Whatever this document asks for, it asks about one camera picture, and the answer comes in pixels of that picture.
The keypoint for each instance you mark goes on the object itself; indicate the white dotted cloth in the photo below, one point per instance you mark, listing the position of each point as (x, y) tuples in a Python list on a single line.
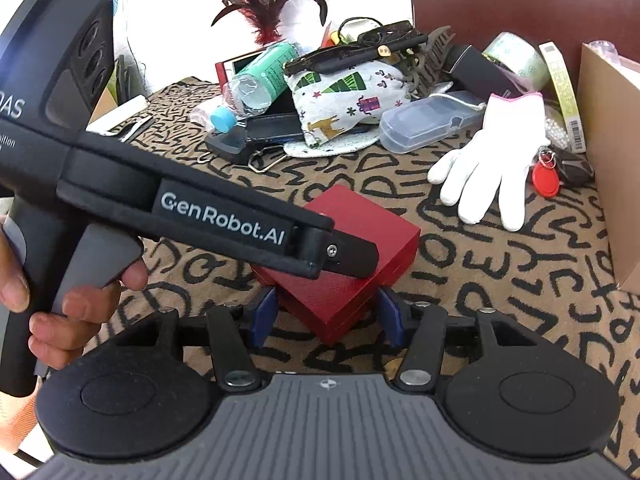
[(340, 146)]

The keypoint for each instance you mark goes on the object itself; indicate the black car key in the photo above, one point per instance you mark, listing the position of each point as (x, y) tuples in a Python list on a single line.
[(572, 167)]

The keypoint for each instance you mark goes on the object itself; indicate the brown hair claw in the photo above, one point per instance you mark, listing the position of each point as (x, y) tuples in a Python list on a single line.
[(430, 55)]

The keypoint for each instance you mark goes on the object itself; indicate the green label plastic bottle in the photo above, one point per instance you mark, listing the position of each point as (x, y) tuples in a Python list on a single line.
[(260, 72)]

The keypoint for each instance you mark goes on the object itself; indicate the tan black patterned tablecloth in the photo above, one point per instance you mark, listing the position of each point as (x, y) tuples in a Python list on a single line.
[(500, 270)]

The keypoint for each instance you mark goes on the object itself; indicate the brown cardboard box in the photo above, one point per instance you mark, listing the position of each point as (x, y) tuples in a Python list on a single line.
[(615, 160)]

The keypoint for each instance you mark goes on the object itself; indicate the green patterned tape roll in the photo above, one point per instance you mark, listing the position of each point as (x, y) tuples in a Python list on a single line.
[(525, 60)]

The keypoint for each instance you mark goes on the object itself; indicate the clear plastic wrap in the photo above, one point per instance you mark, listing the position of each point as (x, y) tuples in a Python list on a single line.
[(605, 50)]

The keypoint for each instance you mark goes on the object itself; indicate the red gift box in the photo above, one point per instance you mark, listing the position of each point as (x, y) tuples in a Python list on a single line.
[(350, 205)]

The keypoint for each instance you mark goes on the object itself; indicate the clear plastic case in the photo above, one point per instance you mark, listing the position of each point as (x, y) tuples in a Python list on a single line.
[(425, 120)]

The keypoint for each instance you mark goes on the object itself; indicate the white tree print pouch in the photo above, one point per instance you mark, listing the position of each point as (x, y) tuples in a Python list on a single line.
[(340, 100)]

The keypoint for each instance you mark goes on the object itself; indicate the red edged flat case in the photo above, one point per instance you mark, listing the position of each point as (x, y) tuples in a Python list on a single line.
[(240, 63)]

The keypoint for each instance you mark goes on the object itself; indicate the red key fob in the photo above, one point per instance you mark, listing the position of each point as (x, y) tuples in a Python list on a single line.
[(546, 180)]

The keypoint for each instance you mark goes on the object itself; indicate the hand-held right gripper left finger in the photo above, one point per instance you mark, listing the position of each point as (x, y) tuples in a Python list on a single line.
[(265, 317)]

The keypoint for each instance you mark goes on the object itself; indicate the black rectangular box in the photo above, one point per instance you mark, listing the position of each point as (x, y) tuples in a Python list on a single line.
[(475, 67)]

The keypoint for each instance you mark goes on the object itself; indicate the black phone case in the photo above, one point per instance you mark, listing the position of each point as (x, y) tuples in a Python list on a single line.
[(265, 127)]

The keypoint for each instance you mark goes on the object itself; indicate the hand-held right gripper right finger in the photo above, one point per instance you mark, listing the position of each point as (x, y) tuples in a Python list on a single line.
[(390, 317)]

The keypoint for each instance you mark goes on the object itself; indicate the person's left hand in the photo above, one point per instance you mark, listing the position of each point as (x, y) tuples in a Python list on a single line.
[(75, 325)]

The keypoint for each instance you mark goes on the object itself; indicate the metal nail pliers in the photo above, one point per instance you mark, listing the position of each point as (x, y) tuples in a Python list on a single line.
[(142, 125)]

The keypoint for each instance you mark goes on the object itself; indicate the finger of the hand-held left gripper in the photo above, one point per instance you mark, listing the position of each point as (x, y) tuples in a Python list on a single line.
[(350, 257)]

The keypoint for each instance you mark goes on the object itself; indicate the white knit glove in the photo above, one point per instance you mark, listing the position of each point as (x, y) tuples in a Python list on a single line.
[(490, 170)]

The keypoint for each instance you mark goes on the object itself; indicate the narrow yellow-green box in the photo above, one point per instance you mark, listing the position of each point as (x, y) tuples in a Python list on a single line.
[(562, 90)]

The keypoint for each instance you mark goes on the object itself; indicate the white flat box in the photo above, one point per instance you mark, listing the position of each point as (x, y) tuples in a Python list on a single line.
[(117, 112)]

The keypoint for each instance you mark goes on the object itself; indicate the dark red feather accessory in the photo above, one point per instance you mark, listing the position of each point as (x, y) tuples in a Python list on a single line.
[(260, 15)]

